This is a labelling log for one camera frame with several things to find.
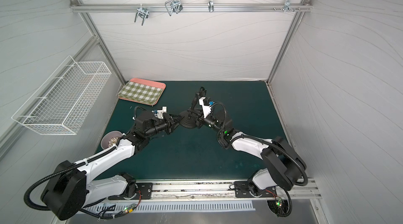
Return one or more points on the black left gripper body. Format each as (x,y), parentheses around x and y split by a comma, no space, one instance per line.
(169,122)

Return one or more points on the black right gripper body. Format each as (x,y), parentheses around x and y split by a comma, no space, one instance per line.
(199,115)

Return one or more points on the black microphone stand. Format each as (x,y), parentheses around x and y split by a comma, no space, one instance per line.
(189,117)

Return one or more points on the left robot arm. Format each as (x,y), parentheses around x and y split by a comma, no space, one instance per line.
(75,185)

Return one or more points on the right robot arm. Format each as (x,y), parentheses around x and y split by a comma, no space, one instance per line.
(284,167)

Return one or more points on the pink plastic tray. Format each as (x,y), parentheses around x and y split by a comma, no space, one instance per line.
(142,91)

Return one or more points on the green white checkered cloth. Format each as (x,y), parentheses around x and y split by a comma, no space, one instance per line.
(140,93)

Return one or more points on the grey bowl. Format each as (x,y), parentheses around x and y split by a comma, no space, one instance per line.
(110,139)

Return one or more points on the metal hook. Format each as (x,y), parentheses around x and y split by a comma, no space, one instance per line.
(210,6)
(141,14)
(287,8)
(173,6)

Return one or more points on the aluminium crossbar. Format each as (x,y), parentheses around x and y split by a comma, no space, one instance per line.
(187,8)

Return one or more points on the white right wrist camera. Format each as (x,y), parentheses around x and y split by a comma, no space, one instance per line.
(206,105)

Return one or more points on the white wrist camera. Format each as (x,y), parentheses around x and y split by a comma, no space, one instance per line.
(206,105)
(159,113)

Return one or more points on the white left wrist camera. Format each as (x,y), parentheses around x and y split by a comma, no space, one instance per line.
(159,113)

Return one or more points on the white wire basket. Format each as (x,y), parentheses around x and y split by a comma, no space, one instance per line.
(61,104)

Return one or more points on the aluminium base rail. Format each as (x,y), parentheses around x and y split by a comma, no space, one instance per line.
(217,189)

